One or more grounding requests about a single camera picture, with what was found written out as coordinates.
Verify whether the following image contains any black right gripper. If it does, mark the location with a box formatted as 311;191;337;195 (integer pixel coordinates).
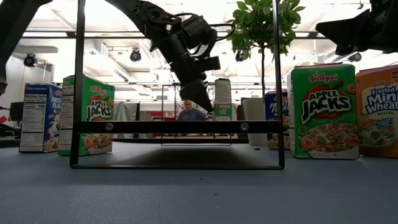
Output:
315;0;398;57

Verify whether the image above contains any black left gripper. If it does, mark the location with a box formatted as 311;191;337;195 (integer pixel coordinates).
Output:
150;30;222;113

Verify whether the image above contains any green Apple Jacks cereal box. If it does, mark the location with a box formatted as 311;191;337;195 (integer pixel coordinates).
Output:
57;75;116;157
286;63;360;161
213;78;233;122

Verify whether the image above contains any blue Frosted Flakes cereal box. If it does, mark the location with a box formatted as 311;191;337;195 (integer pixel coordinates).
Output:
19;82;62;154
264;90;290;151

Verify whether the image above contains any orange Frosted Mini-Wheats cereal box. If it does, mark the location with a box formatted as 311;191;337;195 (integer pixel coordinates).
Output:
355;65;398;159

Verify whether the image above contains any black metal wood-top shelf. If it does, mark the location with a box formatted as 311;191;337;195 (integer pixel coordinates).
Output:
70;0;285;170

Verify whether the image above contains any person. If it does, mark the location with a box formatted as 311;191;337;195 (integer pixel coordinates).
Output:
177;99;206;121

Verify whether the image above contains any white plant pot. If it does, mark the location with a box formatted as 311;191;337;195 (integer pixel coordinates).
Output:
241;97;269;146

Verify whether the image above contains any gray hanging cloth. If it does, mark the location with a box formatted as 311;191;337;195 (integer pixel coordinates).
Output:
113;101;141;121

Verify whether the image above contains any green leafy potted tree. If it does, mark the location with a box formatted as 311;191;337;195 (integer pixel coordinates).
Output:
225;0;307;99

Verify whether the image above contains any blue table mat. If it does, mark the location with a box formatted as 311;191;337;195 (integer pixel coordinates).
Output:
0;138;398;224

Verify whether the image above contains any black desk with monitors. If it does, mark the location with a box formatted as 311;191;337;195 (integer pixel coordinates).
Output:
9;101;24;122

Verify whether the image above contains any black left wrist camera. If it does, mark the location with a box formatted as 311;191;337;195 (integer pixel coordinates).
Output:
181;14;218;53

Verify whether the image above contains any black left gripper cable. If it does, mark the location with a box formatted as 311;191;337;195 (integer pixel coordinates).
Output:
174;12;236;43

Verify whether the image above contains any black table frame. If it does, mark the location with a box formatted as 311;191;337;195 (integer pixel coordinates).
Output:
0;136;292;149

